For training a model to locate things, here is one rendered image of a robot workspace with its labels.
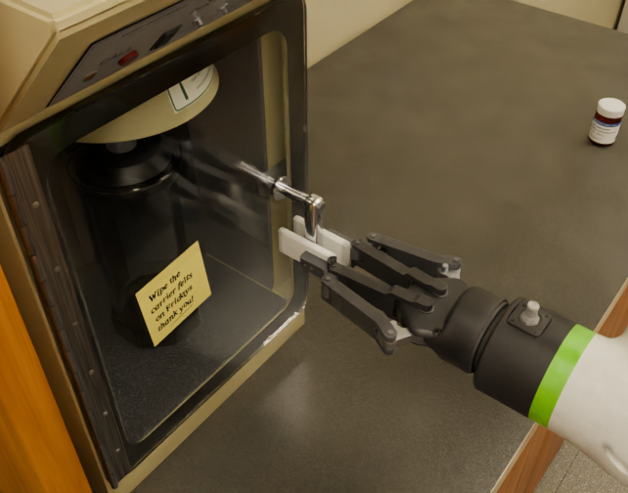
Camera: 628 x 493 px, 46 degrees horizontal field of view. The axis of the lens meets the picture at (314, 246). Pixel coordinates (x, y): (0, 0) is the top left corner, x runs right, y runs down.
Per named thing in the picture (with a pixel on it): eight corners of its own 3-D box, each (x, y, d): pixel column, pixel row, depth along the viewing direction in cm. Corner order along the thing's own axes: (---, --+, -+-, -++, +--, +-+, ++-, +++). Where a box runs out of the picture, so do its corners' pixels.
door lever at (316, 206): (289, 241, 80) (274, 253, 78) (288, 170, 73) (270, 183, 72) (329, 262, 77) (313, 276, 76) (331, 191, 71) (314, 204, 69)
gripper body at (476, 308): (522, 284, 66) (432, 242, 70) (476, 341, 61) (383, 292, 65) (507, 337, 71) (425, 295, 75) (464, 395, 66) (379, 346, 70)
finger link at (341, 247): (346, 246, 73) (350, 242, 73) (291, 217, 76) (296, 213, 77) (345, 267, 75) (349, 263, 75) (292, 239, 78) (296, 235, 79)
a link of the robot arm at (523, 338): (517, 443, 64) (560, 376, 70) (547, 359, 57) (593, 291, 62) (457, 408, 67) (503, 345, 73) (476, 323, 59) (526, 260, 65)
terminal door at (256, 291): (112, 479, 73) (-7, 147, 46) (303, 301, 91) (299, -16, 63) (117, 484, 72) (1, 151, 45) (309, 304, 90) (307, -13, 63)
